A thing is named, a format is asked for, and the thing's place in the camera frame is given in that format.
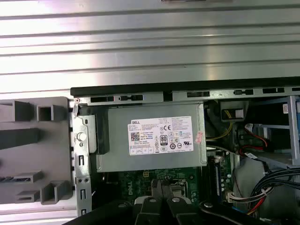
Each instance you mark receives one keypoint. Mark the black PC case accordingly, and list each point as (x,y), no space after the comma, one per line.
(140,89)

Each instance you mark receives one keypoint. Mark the grey parts rack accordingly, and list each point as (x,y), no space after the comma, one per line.
(25,154)

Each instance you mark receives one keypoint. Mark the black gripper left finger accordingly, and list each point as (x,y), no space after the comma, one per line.
(147,211)

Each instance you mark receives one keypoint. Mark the grey power supply unit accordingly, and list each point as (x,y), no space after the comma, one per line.
(117,152)

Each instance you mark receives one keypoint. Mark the green motherboard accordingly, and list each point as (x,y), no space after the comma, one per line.
(131,180)

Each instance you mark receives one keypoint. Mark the silver CPU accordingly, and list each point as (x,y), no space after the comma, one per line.
(179,194)

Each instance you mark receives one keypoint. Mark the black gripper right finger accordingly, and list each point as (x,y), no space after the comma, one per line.
(178,211)

